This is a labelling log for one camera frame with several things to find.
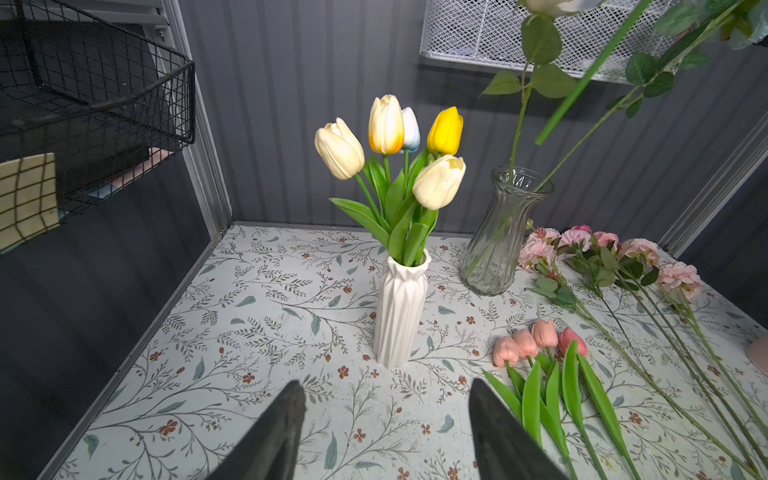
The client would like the clear ribbed glass vase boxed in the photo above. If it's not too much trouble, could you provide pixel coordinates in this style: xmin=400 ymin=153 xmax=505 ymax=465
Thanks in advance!
xmin=459 ymin=166 xmax=555 ymax=296

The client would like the white rose stem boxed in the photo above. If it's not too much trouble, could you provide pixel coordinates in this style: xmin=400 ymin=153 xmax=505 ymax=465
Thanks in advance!
xmin=482 ymin=1 xmax=601 ymax=184

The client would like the hot pink rose stem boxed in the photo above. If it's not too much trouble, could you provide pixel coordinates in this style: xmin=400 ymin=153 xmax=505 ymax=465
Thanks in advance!
xmin=558 ymin=226 xmax=767 ymax=470

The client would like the pink pen bucket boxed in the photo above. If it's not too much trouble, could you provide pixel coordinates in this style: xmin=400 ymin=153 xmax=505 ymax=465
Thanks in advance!
xmin=745 ymin=334 xmax=768 ymax=375

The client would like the black notebook in basket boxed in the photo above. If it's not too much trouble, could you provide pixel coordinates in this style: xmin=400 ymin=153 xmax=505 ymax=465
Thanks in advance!
xmin=1 ymin=20 xmax=164 ymax=195

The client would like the pale pink rose stem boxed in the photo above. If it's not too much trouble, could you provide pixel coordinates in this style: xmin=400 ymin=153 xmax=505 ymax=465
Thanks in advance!
xmin=656 ymin=261 xmax=768 ymax=442

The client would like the large pink rose stem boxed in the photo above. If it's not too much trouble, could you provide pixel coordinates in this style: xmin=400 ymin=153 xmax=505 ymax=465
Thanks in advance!
xmin=593 ymin=231 xmax=767 ymax=464

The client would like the pink peony stem with bud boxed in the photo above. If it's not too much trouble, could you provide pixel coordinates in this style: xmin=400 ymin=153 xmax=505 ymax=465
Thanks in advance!
xmin=518 ymin=227 xmax=767 ymax=479

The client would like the single pink tulip stem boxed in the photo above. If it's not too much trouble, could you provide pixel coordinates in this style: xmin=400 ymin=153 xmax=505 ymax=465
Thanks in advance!
xmin=532 ymin=320 xmax=607 ymax=479

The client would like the light blue rose stem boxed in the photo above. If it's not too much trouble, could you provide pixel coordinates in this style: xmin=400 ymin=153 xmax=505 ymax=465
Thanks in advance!
xmin=544 ymin=1 xmax=767 ymax=180

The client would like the white ribbed ceramic vase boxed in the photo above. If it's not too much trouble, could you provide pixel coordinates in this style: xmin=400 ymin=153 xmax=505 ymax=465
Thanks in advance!
xmin=373 ymin=249 xmax=431 ymax=369

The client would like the white mesh wall basket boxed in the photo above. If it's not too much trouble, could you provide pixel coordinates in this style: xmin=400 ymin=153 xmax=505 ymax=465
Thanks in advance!
xmin=419 ymin=0 xmax=721 ymax=85

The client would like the pink carnation stem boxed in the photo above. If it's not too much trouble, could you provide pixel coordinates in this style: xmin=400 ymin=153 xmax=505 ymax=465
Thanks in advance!
xmin=558 ymin=226 xmax=645 ymax=372

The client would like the black wire wall basket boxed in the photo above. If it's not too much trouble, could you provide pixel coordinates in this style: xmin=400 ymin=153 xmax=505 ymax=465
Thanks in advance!
xmin=1 ymin=1 xmax=196 ymax=251

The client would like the tulip bouquet pink and yellow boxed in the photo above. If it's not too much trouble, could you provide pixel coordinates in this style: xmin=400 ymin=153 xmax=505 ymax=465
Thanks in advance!
xmin=314 ymin=94 xmax=466 ymax=267

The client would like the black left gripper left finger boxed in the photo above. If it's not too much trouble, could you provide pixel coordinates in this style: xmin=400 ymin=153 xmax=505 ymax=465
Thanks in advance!
xmin=207 ymin=380 xmax=306 ymax=480

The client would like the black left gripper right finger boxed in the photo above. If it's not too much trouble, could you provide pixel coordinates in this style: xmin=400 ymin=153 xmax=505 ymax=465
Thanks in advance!
xmin=469 ymin=379 xmax=567 ymax=480

